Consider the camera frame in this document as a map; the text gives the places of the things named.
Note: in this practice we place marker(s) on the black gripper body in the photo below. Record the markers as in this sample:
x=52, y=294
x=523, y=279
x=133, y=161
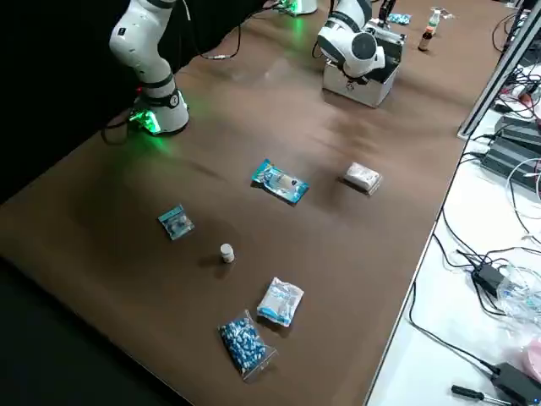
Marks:
x=388, y=10

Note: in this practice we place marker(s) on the silver aluminium medical case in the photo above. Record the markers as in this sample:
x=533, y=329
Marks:
x=359, y=91

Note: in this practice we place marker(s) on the white gauze packet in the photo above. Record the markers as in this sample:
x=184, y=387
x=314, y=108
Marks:
x=362, y=177

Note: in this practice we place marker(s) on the blue cotton swab packet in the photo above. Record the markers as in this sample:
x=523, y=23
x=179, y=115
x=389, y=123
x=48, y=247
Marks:
x=280, y=182

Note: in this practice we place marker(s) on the blue white capsule bag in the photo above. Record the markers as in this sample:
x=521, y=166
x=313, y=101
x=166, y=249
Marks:
x=244, y=343
x=399, y=18

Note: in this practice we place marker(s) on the clear bottle white cap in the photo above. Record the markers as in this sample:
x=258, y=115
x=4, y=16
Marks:
x=434, y=19

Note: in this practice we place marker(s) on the brown bottle orange cap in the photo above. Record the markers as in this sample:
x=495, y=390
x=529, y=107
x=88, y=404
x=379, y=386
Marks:
x=426, y=39

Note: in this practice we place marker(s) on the clear packet of brown vials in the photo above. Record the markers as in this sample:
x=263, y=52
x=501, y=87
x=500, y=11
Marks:
x=446, y=13

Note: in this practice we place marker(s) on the small black power adapter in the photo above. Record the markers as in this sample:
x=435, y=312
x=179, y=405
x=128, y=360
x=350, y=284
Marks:
x=488, y=277

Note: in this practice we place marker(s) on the small white pill bottle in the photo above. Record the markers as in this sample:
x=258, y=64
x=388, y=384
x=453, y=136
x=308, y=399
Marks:
x=227, y=253

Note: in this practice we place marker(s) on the small teal packet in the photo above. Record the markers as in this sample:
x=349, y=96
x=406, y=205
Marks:
x=176, y=222

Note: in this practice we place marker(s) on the white blue soft packet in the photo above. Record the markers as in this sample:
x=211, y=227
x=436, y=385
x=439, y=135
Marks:
x=280, y=301

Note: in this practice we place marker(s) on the clear plastic bag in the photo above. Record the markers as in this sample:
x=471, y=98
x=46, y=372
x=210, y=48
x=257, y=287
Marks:
x=522, y=296

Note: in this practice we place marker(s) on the pink round object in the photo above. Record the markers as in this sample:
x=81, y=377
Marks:
x=534, y=359

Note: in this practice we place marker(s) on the black power brick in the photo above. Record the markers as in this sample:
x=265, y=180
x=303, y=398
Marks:
x=517, y=382

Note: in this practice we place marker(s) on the aluminium frame post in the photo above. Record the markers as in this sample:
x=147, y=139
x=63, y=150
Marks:
x=498, y=80

